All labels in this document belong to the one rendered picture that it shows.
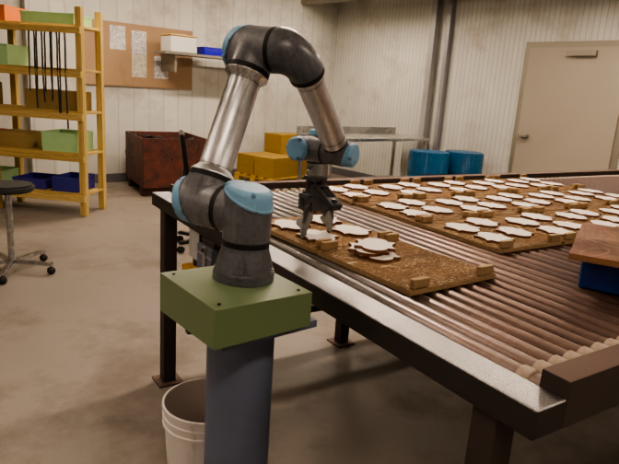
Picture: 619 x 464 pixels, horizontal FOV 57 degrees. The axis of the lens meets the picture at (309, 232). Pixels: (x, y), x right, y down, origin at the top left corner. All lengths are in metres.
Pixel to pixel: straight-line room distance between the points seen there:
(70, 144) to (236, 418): 5.11
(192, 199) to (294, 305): 0.36
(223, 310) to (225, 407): 0.34
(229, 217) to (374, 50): 8.46
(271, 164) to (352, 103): 2.27
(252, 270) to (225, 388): 0.30
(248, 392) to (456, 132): 7.33
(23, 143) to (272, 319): 5.52
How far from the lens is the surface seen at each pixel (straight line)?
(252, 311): 1.28
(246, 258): 1.35
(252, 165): 8.59
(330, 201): 1.85
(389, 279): 1.58
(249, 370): 1.44
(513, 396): 1.12
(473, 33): 8.51
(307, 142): 1.78
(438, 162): 7.33
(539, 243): 2.24
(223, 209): 1.36
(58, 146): 6.42
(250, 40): 1.52
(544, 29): 7.95
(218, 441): 1.55
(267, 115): 9.57
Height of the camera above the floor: 1.42
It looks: 14 degrees down
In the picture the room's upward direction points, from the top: 4 degrees clockwise
